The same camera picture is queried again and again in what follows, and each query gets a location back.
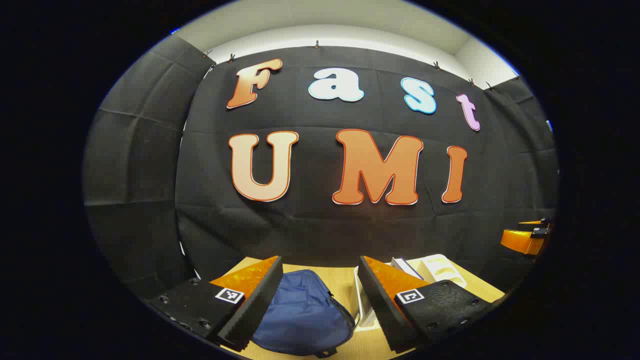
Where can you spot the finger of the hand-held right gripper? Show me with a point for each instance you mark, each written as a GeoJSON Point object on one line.
{"type": "Point", "coordinates": [520, 241]}
{"type": "Point", "coordinates": [539, 232]}

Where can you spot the blue spine city-photo book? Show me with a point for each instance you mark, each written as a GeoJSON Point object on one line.
{"type": "Point", "coordinates": [413, 272]}

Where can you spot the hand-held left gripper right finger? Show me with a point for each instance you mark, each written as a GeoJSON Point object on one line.
{"type": "Point", "coordinates": [385, 310]}

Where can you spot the black backdrop cloth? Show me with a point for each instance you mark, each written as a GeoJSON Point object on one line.
{"type": "Point", "coordinates": [320, 230]}

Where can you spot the blue schoolbag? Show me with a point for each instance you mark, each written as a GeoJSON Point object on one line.
{"type": "Point", "coordinates": [300, 315]}

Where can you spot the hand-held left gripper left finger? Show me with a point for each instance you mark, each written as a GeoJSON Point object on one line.
{"type": "Point", "coordinates": [260, 305]}

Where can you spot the white bookshelf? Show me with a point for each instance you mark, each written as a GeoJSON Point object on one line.
{"type": "Point", "coordinates": [442, 270]}

